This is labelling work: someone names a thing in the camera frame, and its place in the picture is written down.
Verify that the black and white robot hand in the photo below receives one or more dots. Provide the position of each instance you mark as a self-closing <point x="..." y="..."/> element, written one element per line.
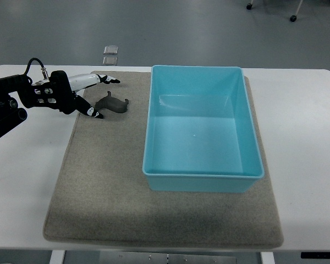
<point x="60" y="92"/>

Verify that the brown toy hippo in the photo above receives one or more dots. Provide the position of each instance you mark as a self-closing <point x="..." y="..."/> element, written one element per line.
<point x="111" y="103"/>

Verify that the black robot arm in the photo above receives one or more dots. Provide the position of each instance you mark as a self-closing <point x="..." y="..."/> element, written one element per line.
<point x="11" y="115"/>

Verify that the blue plastic box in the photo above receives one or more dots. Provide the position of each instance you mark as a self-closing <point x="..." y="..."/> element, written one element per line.
<point x="200" y="134"/>

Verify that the lower metal floor plate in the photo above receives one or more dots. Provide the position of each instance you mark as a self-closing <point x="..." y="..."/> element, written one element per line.
<point x="110" y="60"/>

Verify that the metal floor plate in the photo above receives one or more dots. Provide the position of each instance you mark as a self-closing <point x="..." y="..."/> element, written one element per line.
<point x="110" y="60"/>
<point x="113" y="50"/>

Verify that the upper metal floor plate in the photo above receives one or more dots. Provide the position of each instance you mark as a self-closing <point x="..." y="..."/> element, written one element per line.
<point x="113" y="50"/>

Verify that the grey felt mat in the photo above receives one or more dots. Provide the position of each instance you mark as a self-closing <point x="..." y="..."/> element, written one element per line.
<point x="102" y="196"/>

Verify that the black caster wheel right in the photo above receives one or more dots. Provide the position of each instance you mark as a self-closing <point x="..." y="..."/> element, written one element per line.
<point x="293" y="18"/>

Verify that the black table control panel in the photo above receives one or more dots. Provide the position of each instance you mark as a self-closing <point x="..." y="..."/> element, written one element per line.
<point x="315" y="255"/>

